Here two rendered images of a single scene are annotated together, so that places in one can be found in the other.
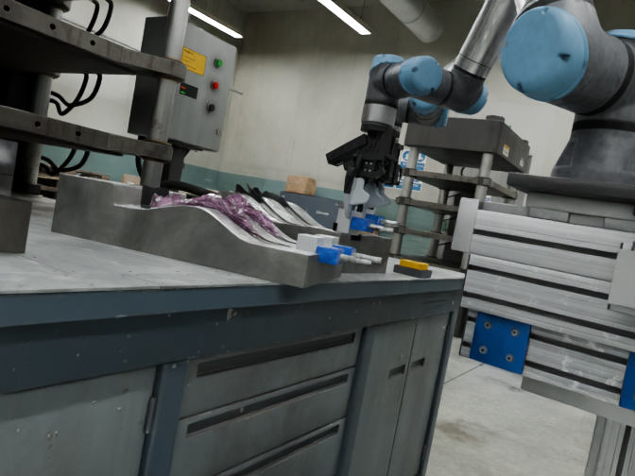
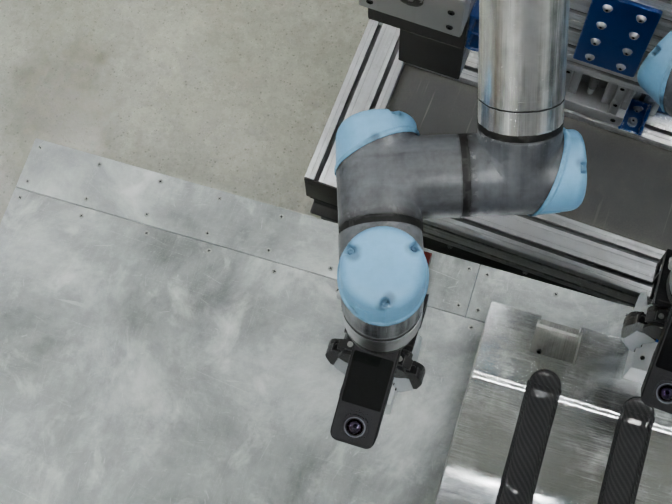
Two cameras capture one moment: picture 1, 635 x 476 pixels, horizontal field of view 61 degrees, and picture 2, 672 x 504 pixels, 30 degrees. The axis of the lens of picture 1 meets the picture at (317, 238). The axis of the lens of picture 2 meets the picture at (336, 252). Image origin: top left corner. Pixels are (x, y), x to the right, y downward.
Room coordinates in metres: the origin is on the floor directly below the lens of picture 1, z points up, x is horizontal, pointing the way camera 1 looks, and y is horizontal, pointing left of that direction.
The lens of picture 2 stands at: (1.63, 0.16, 2.30)
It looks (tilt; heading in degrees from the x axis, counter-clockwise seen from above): 72 degrees down; 259
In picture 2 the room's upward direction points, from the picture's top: 4 degrees counter-clockwise
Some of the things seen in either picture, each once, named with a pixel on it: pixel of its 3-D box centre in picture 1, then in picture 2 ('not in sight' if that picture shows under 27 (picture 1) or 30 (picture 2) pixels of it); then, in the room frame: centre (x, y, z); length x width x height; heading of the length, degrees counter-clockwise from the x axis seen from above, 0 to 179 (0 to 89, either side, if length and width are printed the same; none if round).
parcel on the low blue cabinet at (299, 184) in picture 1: (300, 185); not in sight; (8.84, 0.42, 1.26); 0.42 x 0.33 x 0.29; 57
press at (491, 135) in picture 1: (458, 225); not in sight; (5.83, -1.47, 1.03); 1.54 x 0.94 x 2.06; 147
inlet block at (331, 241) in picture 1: (348, 254); not in sight; (1.04, -0.06, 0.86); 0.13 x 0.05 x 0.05; 75
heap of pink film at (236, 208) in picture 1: (214, 207); not in sight; (1.06, 0.21, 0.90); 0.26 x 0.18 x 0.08; 75
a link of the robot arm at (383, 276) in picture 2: (393, 107); (382, 281); (1.53, -0.14, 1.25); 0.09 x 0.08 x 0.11; 77
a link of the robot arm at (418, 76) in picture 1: (419, 79); not in sight; (1.14, -0.15, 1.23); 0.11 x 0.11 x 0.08; 27
